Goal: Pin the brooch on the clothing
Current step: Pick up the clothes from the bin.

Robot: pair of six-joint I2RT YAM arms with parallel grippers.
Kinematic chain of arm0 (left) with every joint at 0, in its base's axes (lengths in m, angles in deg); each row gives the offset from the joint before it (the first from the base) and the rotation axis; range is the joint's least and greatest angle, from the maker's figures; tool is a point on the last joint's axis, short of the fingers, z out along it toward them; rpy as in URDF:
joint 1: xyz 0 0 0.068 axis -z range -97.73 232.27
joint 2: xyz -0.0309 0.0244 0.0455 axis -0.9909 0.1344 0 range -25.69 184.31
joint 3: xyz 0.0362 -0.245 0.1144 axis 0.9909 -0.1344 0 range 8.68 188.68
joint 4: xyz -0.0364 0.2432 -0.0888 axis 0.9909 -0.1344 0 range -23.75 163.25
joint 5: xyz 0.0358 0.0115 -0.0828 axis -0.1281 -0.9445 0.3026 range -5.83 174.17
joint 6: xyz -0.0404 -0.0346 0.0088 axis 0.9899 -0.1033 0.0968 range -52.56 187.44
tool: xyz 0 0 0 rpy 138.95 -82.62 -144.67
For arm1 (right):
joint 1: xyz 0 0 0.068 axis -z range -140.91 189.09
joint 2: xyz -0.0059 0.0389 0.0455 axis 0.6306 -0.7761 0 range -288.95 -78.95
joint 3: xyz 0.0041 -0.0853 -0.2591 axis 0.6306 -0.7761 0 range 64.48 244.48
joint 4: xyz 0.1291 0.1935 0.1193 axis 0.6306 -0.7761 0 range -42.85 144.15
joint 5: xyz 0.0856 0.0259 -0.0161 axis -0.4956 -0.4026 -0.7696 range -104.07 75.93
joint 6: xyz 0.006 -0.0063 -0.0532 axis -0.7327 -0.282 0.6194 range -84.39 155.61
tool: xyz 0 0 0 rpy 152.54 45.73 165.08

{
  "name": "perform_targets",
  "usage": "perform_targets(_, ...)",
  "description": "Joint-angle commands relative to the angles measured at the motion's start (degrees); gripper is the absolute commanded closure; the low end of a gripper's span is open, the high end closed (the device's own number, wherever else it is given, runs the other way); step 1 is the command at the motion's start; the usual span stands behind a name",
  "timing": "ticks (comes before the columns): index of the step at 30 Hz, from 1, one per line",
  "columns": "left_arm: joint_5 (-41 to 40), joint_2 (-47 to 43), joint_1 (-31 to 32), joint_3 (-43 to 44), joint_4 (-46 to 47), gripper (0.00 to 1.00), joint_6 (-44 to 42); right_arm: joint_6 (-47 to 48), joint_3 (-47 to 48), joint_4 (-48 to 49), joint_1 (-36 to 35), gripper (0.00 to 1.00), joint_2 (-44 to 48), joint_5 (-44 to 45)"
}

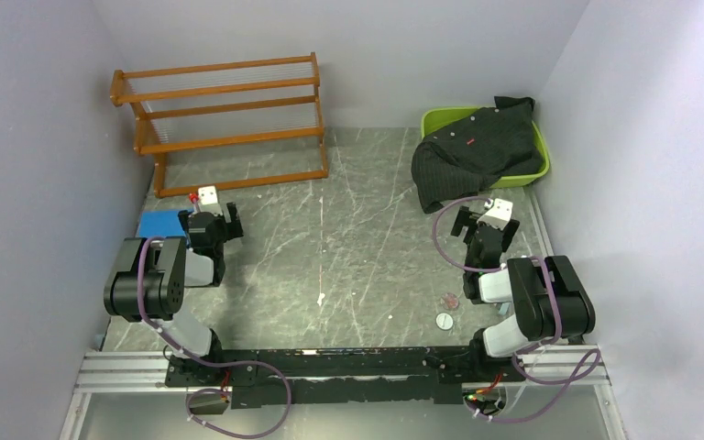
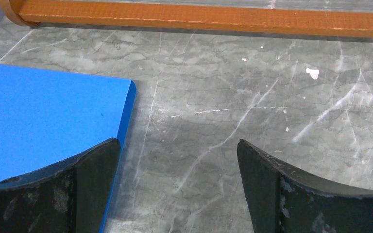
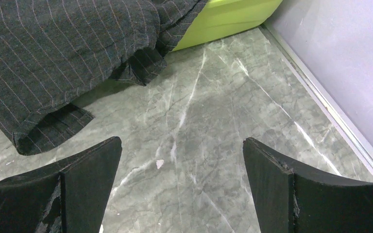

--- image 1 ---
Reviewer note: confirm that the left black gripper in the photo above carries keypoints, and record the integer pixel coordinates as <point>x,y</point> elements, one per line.
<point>232,229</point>

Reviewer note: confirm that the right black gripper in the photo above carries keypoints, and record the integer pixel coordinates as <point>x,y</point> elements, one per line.
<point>466,218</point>

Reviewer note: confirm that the black pinstriped shirt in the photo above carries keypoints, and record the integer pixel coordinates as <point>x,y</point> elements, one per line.
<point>479,152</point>

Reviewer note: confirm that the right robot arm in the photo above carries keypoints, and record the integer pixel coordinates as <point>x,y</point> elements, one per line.
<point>546,295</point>

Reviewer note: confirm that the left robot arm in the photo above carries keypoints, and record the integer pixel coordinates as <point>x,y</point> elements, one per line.
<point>149,277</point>

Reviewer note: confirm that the red round brooch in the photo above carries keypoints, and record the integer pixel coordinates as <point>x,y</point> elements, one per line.
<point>449,301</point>

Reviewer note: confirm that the blue flat mat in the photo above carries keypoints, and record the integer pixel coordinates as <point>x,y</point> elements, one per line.
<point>164,223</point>

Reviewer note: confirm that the green plastic basin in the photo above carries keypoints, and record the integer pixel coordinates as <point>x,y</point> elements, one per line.
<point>528,164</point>

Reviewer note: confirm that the white round badge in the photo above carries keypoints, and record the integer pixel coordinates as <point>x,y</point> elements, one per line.
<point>444,321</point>

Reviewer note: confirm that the orange wooden shoe rack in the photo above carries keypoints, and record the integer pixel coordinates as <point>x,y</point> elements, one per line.
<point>184,110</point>

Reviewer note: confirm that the black base beam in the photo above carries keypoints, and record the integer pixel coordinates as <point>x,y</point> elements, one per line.
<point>471,359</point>

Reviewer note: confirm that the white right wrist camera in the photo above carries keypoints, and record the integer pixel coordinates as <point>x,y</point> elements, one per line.
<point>498,213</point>

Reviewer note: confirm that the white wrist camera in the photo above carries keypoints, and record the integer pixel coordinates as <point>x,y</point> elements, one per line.
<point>498,213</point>
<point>208,196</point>

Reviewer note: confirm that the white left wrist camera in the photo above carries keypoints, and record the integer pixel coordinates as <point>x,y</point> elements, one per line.
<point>208,196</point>

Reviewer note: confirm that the aluminium frame rail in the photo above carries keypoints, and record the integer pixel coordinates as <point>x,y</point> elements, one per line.
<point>112,371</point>

